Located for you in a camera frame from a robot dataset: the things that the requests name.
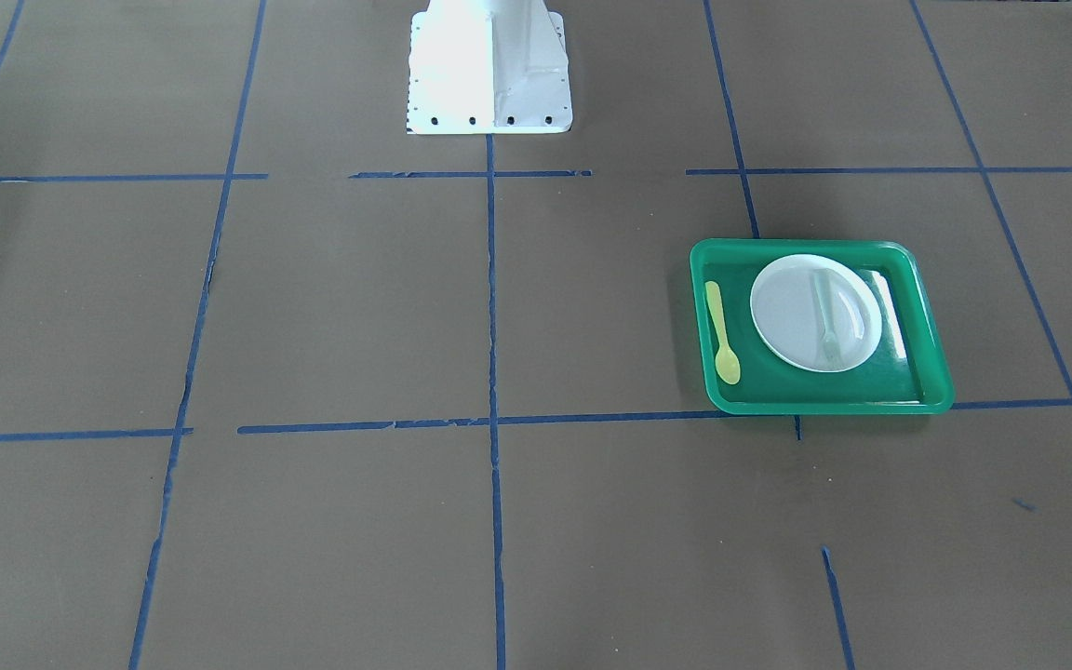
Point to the translucent plastic fork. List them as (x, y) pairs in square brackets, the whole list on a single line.
[(829, 335)]

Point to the yellow plastic spoon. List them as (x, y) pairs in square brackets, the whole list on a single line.
[(727, 364)]

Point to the white round plate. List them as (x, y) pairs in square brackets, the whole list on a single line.
[(785, 314)]

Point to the green plastic tray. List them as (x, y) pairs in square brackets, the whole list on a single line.
[(909, 373)]

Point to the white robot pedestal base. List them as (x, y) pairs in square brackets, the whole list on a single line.
[(480, 67)]

